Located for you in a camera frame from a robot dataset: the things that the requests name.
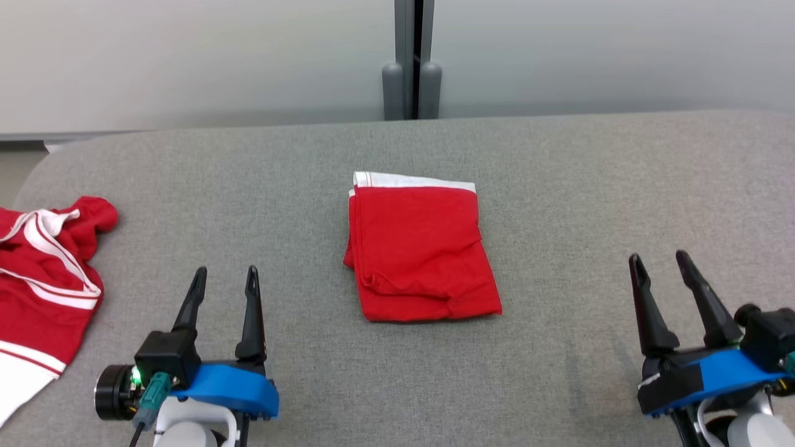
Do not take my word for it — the grey metal partition post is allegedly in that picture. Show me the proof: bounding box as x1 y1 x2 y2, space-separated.
394 0 435 120

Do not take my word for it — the left camera cable teal plug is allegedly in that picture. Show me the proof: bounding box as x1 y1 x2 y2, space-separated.
127 371 173 447

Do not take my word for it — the red white basketball jersey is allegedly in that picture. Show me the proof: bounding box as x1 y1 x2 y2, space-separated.
0 196 119 429

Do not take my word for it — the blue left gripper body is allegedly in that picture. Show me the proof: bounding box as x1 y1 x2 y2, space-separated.
170 363 279 420

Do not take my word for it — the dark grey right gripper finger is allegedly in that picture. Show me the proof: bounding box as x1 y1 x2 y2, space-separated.
629 253 681 358
675 250 743 349

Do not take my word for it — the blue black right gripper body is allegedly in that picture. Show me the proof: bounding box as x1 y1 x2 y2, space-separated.
637 347 787 417

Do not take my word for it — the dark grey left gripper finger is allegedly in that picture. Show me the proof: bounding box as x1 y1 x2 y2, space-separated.
172 266 208 334
234 265 268 364

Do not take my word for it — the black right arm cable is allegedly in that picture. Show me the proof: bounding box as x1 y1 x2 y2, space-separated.
671 407 699 447

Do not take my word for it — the grey wall baseboard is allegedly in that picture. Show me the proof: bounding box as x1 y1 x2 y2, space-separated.
0 129 153 144

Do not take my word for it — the red white garment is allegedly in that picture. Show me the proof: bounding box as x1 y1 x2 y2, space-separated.
343 171 503 323

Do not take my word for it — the grey cylindrical post bumper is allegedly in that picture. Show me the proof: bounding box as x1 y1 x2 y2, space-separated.
381 61 406 121
419 61 443 120

